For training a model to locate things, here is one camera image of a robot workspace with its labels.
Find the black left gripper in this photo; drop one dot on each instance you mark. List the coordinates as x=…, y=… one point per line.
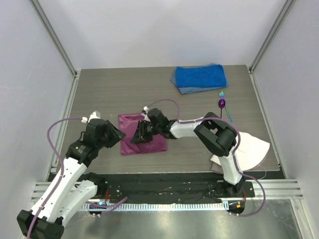
x=116, y=134

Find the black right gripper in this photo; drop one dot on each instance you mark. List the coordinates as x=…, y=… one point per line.
x=143, y=130

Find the magenta satin napkin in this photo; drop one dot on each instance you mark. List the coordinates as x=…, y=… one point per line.
x=128, y=125

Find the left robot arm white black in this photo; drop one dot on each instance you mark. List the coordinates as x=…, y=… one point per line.
x=49, y=216

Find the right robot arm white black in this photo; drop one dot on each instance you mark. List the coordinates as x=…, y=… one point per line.
x=219, y=137

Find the blue striped cloth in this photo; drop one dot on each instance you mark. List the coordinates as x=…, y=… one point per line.
x=190, y=90

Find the iridescent purple spoon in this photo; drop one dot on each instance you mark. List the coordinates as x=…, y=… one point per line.
x=222, y=105

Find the iridescent fork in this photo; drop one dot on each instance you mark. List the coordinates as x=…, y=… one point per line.
x=221, y=95

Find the blue terry towel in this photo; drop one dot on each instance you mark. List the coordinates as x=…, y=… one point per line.
x=211, y=76

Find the white folded cloth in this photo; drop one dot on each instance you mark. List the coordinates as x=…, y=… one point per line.
x=251, y=151

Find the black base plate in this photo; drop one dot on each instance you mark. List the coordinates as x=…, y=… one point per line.
x=171, y=188

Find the white slotted cable duct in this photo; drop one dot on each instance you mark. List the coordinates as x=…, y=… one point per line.
x=172, y=207

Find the aluminium frame post left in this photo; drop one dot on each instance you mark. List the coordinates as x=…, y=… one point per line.
x=52, y=34

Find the aluminium frame post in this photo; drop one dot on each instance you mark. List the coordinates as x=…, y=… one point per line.
x=52, y=34
x=283, y=13

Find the aluminium front rail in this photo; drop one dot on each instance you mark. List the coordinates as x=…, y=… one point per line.
x=274, y=189

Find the aluminium frame post right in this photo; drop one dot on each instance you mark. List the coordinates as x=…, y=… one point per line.
x=283, y=13

